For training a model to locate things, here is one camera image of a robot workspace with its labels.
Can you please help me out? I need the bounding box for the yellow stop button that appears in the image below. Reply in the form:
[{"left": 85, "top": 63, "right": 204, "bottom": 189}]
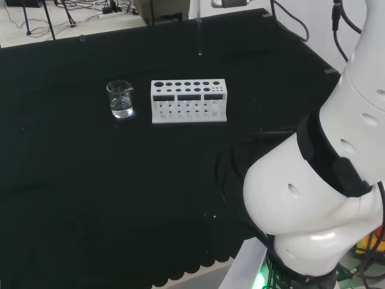
[{"left": 356, "top": 228, "right": 385, "bottom": 260}]

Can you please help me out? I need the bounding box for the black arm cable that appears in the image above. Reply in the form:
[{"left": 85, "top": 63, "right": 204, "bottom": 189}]
[{"left": 269, "top": 0, "right": 310, "bottom": 43}]

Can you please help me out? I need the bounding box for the black cable with plug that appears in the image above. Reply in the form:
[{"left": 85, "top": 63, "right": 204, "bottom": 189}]
[{"left": 331, "top": 0, "right": 363, "bottom": 63}]

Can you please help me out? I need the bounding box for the white power strip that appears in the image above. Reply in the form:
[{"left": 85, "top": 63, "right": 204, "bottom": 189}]
[{"left": 98, "top": 7, "right": 125, "bottom": 20}]

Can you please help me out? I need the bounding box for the black box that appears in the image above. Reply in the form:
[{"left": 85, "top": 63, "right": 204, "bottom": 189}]
[{"left": 5, "top": 0, "right": 43, "bottom": 9}]

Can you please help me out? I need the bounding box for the black tripod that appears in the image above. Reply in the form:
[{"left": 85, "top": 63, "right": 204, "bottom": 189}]
[{"left": 22, "top": 0, "right": 76, "bottom": 41}]

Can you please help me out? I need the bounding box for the dark grey equipment box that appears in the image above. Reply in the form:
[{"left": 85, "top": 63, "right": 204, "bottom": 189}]
[{"left": 134, "top": 0, "right": 191, "bottom": 25}]

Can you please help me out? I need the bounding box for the black bench cloth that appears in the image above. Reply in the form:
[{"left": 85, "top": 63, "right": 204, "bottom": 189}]
[{"left": 0, "top": 7, "right": 342, "bottom": 289}]

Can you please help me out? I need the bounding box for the white test tube rack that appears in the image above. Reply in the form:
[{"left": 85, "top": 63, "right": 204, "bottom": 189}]
[{"left": 150, "top": 78, "right": 228, "bottom": 125}]

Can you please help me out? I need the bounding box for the clear glass beaker with liquid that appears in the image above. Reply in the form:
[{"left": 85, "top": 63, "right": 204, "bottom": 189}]
[{"left": 106, "top": 79, "right": 135, "bottom": 119}]

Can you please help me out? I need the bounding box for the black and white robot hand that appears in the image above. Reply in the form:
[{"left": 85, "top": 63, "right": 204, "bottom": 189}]
[{"left": 210, "top": 0, "right": 253, "bottom": 8}]

